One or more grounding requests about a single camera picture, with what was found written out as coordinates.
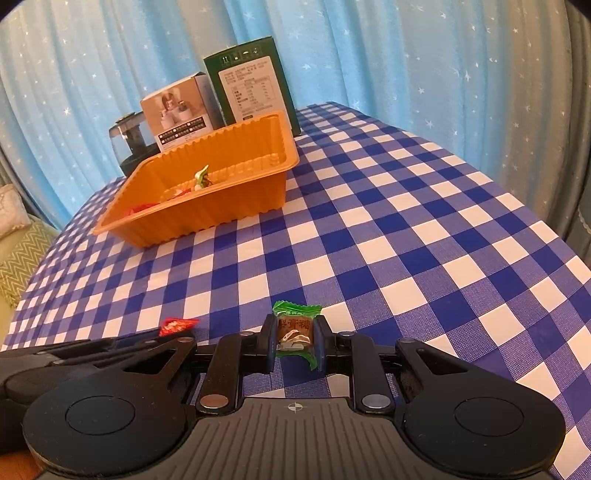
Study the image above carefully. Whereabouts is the orange plastic tray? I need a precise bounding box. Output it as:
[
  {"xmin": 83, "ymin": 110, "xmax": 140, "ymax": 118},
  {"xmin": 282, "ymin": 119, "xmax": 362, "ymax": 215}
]
[{"xmin": 92, "ymin": 111, "xmax": 300, "ymax": 248}]

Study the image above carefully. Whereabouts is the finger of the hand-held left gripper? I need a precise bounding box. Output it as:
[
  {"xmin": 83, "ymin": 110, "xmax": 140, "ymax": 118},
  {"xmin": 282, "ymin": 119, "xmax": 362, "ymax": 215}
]
[
  {"xmin": 0, "ymin": 334, "xmax": 185, "ymax": 366},
  {"xmin": 45, "ymin": 348, "xmax": 155, "ymax": 371}
]

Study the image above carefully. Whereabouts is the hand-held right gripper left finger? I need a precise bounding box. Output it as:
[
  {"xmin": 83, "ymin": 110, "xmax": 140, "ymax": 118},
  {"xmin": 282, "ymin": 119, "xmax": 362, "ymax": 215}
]
[{"xmin": 113, "ymin": 314, "xmax": 278, "ymax": 417}]

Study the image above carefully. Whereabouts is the green zigzag cushion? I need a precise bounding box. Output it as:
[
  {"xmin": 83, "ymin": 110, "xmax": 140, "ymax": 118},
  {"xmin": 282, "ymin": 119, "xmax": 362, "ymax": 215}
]
[{"xmin": 0, "ymin": 224, "xmax": 61, "ymax": 308}]

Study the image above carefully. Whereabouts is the blue white checkered tablecloth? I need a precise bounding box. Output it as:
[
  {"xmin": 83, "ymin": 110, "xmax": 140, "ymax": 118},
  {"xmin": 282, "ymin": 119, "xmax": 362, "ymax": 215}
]
[{"xmin": 0, "ymin": 102, "xmax": 591, "ymax": 480}]

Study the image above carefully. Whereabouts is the green cardboard box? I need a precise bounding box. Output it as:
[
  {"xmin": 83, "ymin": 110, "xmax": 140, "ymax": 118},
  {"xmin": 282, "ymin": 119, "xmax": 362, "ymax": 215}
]
[{"xmin": 204, "ymin": 37, "xmax": 301, "ymax": 137}]

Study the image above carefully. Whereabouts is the beige cardboard box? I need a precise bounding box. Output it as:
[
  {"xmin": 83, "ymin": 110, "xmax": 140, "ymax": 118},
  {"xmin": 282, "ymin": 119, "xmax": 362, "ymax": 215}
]
[{"xmin": 140, "ymin": 73, "xmax": 225, "ymax": 153}]

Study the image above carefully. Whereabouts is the grey curtain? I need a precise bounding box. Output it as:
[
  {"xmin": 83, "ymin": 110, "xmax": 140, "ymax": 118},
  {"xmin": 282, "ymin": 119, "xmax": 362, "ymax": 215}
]
[{"xmin": 522, "ymin": 0, "xmax": 591, "ymax": 259}]

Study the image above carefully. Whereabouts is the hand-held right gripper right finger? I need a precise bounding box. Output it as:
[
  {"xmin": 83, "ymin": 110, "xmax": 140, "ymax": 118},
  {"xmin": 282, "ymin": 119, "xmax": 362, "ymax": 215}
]
[{"xmin": 314, "ymin": 318, "xmax": 482, "ymax": 419}]

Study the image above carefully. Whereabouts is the green candy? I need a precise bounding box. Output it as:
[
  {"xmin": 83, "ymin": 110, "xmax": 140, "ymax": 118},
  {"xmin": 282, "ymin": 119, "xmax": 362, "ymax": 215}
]
[{"xmin": 271, "ymin": 300, "xmax": 324, "ymax": 371}]

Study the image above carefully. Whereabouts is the blue star curtain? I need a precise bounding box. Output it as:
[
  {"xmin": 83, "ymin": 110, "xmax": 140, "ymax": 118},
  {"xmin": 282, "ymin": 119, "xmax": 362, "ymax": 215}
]
[{"xmin": 0, "ymin": 0, "xmax": 568, "ymax": 232}]

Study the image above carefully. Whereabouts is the white lace cushion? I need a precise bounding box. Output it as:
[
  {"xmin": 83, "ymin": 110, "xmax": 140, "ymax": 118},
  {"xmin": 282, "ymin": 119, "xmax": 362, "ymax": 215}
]
[{"xmin": 0, "ymin": 184, "xmax": 32, "ymax": 241}]

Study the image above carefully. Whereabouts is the small red candy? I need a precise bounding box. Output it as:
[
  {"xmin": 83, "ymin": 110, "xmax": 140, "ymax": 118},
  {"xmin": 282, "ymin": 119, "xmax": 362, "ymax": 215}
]
[{"xmin": 159, "ymin": 318, "xmax": 201, "ymax": 337}]

